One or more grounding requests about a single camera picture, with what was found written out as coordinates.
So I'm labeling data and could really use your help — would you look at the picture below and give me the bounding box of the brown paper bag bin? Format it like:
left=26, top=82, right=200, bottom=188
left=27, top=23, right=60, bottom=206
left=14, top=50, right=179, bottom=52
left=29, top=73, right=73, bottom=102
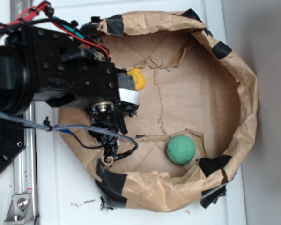
left=61, top=9, right=258, bottom=212

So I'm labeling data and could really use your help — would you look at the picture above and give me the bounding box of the metal corner bracket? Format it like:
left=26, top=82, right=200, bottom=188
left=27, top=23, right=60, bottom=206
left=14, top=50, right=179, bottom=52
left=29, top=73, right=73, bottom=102
left=4, top=193, right=38, bottom=225

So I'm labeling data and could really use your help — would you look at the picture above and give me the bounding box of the yellow rubber duck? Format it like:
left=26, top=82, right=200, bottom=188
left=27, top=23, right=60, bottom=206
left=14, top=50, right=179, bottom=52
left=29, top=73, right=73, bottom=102
left=127, top=68, right=146, bottom=91

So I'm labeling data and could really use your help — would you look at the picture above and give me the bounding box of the red and teal wire bundle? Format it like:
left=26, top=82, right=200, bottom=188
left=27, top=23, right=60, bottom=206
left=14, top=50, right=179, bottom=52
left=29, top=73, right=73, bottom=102
left=0, top=0, right=111, bottom=62

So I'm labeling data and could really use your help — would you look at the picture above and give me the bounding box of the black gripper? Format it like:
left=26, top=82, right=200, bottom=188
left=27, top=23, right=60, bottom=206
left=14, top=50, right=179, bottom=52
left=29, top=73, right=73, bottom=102
left=86, top=69, right=140, bottom=161

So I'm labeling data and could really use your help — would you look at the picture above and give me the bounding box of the aluminium extrusion rail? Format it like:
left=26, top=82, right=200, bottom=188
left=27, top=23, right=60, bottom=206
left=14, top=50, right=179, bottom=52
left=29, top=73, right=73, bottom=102
left=9, top=0, right=37, bottom=194

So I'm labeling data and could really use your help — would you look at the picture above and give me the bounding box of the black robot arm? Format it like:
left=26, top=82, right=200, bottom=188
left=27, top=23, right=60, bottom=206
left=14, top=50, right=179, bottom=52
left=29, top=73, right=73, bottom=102
left=0, top=25, right=139, bottom=160

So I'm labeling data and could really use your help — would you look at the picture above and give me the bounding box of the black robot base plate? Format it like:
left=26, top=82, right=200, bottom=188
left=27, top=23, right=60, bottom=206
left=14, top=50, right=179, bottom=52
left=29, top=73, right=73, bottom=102
left=0, top=119, right=26, bottom=175

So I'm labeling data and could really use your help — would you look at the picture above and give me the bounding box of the white plastic tray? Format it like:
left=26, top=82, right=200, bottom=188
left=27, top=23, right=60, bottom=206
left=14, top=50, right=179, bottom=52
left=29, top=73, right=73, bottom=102
left=36, top=0, right=246, bottom=225

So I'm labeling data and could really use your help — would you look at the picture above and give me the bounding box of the grey braided cable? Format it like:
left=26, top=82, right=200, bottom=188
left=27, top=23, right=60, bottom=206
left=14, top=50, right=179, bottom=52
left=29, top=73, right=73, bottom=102
left=0, top=108, right=139, bottom=153

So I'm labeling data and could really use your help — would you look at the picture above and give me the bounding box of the green foam ball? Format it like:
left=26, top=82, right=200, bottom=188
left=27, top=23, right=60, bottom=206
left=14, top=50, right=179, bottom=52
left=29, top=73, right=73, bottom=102
left=166, top=135, right=196, bottom=165

